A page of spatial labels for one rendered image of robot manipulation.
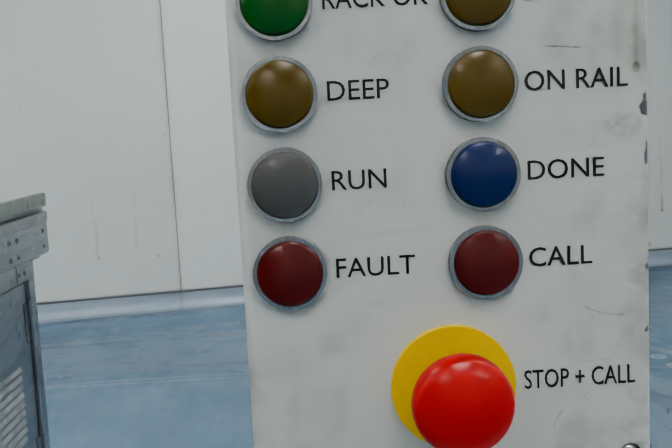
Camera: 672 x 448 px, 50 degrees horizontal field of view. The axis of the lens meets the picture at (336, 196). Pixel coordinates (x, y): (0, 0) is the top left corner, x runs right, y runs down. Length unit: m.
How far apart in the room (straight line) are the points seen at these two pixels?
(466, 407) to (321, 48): 0.15
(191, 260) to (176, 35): 1.25
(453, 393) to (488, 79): 0.12
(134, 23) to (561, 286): 3.91
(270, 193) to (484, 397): 0.11
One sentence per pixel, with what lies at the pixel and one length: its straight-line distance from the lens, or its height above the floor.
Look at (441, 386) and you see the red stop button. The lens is 0.28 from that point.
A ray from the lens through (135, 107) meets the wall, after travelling 4.12.
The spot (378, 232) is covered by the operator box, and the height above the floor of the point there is 0.95.
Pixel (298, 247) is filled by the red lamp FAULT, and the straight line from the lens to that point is 0.29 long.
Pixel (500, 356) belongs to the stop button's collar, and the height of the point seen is 0.90.
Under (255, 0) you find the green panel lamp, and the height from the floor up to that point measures 1.04.
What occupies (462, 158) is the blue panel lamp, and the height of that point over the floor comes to 0.98.
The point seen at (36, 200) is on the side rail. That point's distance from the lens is 1.82.
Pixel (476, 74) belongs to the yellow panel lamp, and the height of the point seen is 1.01.
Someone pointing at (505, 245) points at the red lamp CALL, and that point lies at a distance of 0.30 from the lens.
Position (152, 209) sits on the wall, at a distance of 4.13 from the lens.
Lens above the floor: 1.00
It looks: 6 degrees down
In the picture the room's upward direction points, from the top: 3 degrees counter-clockwise
